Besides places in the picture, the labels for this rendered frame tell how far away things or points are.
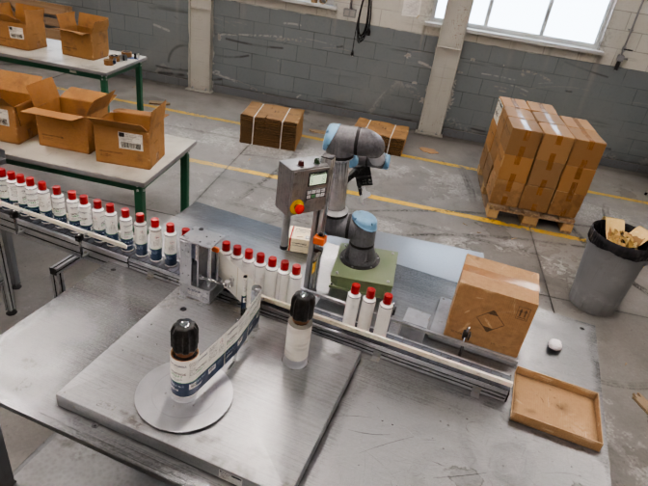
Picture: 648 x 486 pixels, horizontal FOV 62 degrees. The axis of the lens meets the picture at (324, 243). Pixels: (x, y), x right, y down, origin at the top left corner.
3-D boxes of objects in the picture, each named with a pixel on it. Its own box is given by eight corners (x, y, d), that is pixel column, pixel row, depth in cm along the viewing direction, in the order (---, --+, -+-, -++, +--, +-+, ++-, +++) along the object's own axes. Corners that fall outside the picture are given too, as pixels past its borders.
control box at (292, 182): (274, 205, 209) (279, 159, 199) (310, 199, 218) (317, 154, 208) (287, 218, 202) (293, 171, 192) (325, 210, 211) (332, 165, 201)
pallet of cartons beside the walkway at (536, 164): (572, 234, 515) (609, 146, 470) (484, 218, 522) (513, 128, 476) (548, 184, 619) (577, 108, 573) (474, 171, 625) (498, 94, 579)
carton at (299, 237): (285, 250, 268) (286, 237, 264) (289, 237, 279) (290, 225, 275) (317, 255, 268) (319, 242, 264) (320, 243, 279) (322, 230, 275)
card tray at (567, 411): (509, 419, 192) (513, 412, 190) (514, 372, 213) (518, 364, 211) (599, 451, 184) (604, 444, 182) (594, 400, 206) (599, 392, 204)
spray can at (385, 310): (370, 338, 212) (380, 296, 201) (374, 331, 216) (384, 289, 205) (383, 342, 210) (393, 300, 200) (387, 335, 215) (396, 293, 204)
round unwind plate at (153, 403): (113, 411, 166) (113, 408, 166) (172, 350, 192) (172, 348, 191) (200, 448, 159) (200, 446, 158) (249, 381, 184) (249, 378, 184)
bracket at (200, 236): (179, 239, 207) (179, 237, 207) (195, 227, 216) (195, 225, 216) (210, 250, 204) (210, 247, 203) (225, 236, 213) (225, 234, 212)
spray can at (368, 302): (354, 333, 213) (363, 290, 203) (358, 325, 218) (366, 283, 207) (366, 337, 212) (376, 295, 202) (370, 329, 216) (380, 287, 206)
